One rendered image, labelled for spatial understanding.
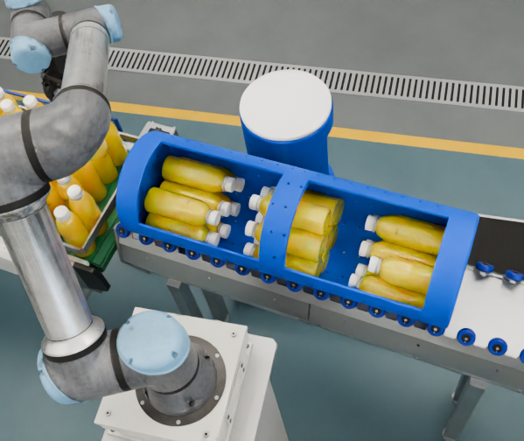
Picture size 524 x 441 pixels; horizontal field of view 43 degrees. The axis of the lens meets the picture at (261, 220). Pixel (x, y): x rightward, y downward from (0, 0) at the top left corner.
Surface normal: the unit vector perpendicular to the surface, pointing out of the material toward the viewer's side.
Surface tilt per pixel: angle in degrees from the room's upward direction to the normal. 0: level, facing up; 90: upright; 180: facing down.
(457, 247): 9
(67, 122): 34
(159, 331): 6
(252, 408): 0
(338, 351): 0
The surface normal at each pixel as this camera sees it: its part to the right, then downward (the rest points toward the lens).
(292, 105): -0.11, -0.52
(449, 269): -0.28, -0.04
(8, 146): -0.01, 0.01
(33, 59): 0.18, 0.83
